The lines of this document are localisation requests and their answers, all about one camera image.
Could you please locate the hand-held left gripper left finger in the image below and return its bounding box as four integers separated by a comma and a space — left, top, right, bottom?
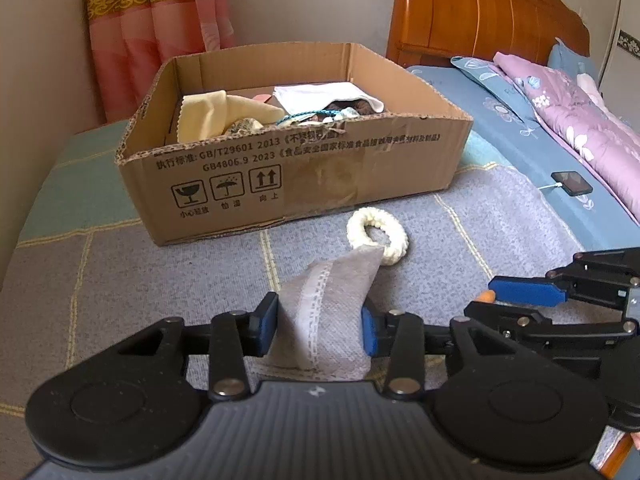
117, 292, 279, 402

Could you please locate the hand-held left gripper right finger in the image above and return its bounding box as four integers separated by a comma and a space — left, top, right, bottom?
361, 306, 506, 395

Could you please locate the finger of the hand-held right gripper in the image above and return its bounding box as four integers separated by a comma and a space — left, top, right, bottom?
464, 302, 640, 361
490, 247, 640, 311

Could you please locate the grey nonwoven bag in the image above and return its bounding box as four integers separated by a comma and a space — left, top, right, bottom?
262, 245, 383, 381

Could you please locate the cardboard box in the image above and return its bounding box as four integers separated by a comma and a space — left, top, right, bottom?
114, 42, 475, 247

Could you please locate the pale yellow cloth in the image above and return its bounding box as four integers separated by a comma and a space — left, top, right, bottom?
181, 89, 286, 143

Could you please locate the white towel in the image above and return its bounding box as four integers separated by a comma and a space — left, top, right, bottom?
274, 82, 385, 113

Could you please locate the black phone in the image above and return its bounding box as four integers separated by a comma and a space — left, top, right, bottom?
551, 171, 594, 196

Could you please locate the blue floral bed sheet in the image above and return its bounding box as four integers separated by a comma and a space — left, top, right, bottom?
405, 62, 640, 271

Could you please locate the grey green checked blanket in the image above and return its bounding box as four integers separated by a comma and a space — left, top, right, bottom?
0, 120, 616, 461

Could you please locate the purple floral quilt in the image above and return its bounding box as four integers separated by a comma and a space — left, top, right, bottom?
492, 51, 640, 221

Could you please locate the patterned fabric item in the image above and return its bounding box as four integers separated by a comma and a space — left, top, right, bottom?
222, 117, 264, 136

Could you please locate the blue floral pillow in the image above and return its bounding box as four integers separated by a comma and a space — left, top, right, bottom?
450, 54, 541, 126

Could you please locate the dark brown fuzzy item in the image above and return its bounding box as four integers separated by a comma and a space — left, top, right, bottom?
320, 101, 374, 121

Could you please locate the wooden headboard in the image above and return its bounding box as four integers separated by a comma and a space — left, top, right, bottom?
386, 0, 591, 68

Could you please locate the pink floral curtain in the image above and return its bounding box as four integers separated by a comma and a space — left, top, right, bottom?
82, 0, 236, 123

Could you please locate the wooden bed frame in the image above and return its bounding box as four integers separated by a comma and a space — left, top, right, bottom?
592, 432, 636, 478

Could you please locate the cream knitted ring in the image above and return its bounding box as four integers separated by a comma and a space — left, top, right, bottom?
346, 207, 410, 266

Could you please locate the teal cord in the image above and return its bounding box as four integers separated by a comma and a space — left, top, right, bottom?
272, 110, 322, 129

